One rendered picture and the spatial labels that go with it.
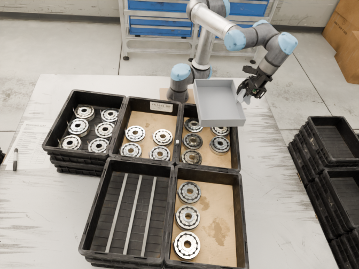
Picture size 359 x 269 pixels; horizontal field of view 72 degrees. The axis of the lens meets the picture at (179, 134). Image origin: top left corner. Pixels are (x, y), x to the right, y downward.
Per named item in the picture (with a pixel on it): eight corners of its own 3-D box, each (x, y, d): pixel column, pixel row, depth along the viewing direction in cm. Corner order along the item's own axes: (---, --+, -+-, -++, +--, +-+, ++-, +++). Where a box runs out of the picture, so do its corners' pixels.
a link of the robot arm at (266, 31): (247, 20, 96) (264, 37, 91) (269, 16, 100) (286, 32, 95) (240, 37, 103) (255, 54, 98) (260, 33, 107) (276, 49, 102)
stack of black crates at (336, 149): (282, 149, 221) (307, 115, 186) (313, 149, 224) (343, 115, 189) (299, 190, 196) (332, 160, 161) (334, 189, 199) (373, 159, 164)
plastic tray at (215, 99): (193, 86, 126) (194, 79, 122) (231, 86, 128) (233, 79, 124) (200, 127, 110) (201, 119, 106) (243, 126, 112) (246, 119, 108)
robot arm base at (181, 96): (164, 89, 169) (165, 78, 162) (186, 88, 172) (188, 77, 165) (168, 104, 160) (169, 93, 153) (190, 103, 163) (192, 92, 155)
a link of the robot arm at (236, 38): (176, -7, 118) (238, 30, 87) (196, -8, 122) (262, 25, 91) (176, 19, 126) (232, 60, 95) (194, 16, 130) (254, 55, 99)
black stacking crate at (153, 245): (111, 170, 118) (108, 157, 109) (172, 177, 118) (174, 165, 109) (84, 260, 93) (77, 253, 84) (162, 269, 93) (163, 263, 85)
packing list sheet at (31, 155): (21, 121, 145) (21, 120, 145) (62, 121, 148) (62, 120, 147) (0, 169, 125) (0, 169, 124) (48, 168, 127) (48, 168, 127)
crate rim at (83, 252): (108, 159, 110) (107, 156, 109) (174, 167, 111) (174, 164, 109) (77, 255, 85) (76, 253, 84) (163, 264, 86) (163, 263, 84)
